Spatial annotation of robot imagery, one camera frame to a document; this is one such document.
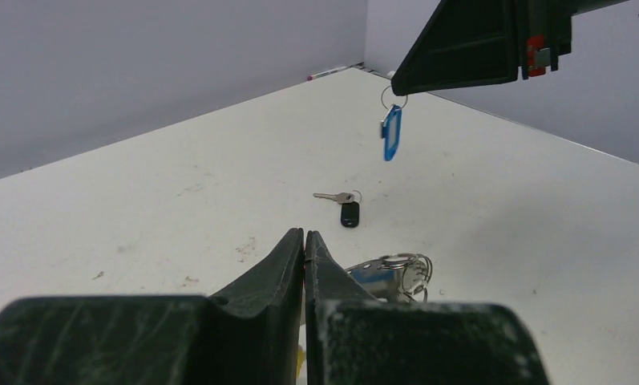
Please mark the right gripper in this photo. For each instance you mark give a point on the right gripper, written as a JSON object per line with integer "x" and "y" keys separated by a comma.
{"x": 472, "y": 43}

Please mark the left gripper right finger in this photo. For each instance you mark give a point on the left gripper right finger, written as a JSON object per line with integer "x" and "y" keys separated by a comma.
{"x": 353, "y": 338}

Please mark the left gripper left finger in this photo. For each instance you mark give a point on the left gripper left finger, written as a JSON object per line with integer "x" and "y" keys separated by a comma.
{"x": 246, "y": 333}

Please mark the metal key ring plate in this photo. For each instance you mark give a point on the metal key ring plate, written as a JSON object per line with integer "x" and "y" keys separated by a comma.
{"x": 399, "y": 277}

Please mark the blue tagged key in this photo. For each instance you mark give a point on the blue tagged key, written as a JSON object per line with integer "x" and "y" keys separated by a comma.
{"x": 390, "y": 125}

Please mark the black tagged key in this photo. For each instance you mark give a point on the black tagged key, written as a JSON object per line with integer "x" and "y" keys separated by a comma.
{"x": 350, "y": 206}

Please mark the red white marker pen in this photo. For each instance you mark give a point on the red white marker pen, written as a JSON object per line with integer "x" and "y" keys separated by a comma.
{"x": 326, "y": 73}

